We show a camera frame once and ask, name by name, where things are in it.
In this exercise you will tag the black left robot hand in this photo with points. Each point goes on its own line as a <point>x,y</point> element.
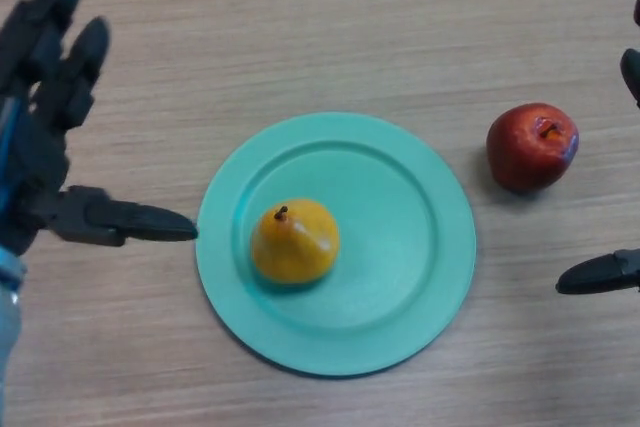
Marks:
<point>35,147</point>

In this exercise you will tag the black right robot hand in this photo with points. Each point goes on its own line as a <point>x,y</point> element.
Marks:
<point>600,274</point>

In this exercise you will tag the yellow pear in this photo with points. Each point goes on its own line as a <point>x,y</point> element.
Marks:
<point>295,247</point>

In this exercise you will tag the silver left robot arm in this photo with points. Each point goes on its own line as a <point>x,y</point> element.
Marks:
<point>9,307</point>

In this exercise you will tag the green round plate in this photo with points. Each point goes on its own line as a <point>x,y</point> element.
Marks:
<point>395,252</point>

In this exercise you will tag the red apple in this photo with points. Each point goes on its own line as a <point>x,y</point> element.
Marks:
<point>525,157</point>

